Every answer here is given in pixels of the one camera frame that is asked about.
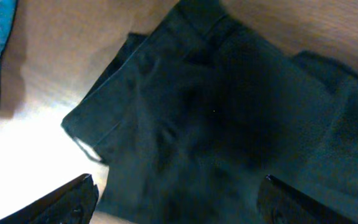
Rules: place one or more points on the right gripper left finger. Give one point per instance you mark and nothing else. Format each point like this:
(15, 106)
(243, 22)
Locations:
(72, 203)

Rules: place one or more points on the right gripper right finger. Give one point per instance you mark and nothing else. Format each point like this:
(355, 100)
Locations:
(280, 203)

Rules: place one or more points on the black trousers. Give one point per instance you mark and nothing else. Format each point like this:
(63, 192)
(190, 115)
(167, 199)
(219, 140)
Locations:
(190, 118)

